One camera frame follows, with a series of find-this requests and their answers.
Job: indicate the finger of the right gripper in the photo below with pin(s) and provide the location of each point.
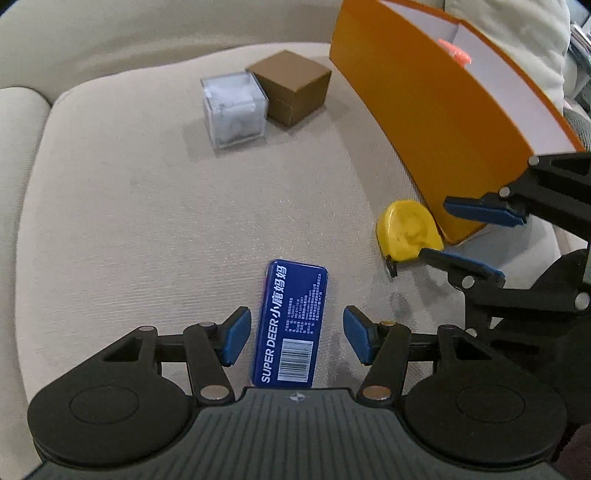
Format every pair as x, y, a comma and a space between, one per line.
466, 269
554, 187

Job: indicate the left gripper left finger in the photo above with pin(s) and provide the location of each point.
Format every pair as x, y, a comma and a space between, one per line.
209, 349

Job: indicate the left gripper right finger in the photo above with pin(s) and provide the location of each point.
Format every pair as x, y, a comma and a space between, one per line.
385, 349

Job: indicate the yellow tape measure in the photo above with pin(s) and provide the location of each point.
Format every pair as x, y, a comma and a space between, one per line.
403, 230

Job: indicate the blue Super Deer tin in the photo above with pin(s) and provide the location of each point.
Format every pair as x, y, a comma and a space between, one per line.
290, 325

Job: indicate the pink silicone block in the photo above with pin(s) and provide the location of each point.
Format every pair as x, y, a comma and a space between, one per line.
458, 54

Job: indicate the clear plastic cube box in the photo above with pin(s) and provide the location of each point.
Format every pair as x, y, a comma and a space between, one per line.
235, 109

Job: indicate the brown cardboard cube box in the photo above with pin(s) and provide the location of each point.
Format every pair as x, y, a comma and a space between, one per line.
295, 86

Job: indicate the houndstooth fabric cushion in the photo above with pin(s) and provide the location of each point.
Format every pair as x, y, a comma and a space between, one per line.
580, 125

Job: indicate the orange cardboard box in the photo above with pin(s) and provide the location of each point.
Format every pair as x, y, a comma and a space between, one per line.
460, 131

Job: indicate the beige throw pillow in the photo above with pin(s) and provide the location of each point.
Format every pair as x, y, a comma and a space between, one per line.
535, 34

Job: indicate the beige sofa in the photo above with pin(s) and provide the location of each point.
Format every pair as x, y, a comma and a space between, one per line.
116, 211

